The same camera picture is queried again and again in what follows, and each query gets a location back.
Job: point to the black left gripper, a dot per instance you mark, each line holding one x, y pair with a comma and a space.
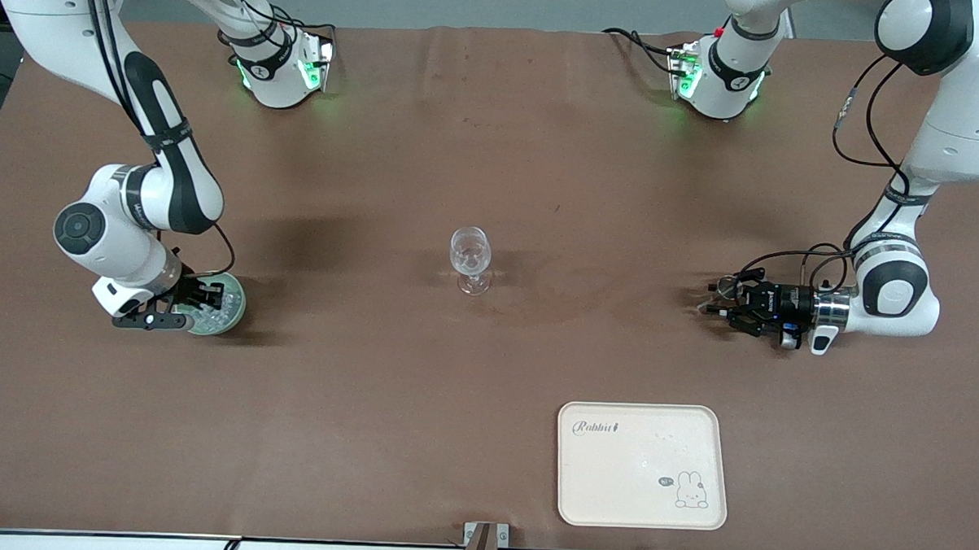
791, 303

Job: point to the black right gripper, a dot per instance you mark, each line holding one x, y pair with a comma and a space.
189, 289

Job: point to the steel double jigger cup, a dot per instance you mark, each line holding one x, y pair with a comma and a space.
725, 291

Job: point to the clear ice cube pile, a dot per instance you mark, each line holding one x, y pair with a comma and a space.
228, 302

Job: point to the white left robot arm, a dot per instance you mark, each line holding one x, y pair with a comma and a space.
967, 121

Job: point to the clear wine glass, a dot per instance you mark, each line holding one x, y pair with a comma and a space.
470, 254

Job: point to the green ceramic bowl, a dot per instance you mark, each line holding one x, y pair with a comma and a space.
231, 319

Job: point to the cream rabbit print tray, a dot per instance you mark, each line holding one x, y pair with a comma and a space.
641, 467

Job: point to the brown table cover mat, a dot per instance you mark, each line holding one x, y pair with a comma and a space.
461, 144

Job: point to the metal table edge bracket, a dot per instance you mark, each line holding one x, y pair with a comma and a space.
484, 543

